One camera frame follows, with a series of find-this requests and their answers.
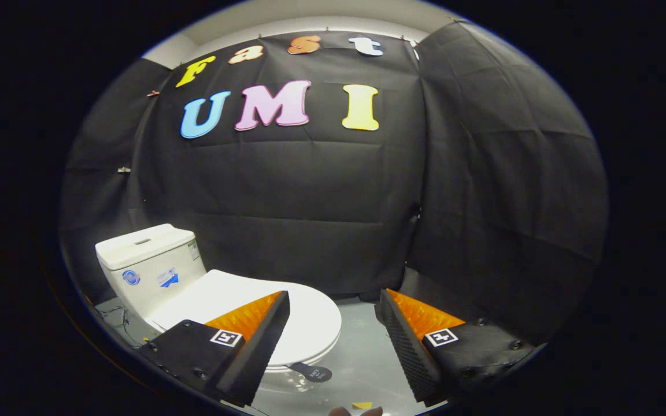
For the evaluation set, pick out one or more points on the black backdrop cloth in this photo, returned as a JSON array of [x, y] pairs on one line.
[[310, 202]]

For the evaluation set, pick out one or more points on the white toilet lid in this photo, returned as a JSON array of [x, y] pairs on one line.
[[235, 294]]

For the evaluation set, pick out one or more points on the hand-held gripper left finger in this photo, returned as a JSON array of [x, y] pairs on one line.
[[263, 341]]

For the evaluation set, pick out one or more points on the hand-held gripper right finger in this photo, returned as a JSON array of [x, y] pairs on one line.
[[405, 346]]

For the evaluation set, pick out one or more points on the white ceramic toilet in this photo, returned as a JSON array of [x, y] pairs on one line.
[[148, 260]]

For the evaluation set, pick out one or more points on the yellow floor tape piece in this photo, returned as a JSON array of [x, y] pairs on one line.
[[362, 405]]

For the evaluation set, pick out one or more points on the black round lid tab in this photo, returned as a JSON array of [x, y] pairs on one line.
[[311, 372]]

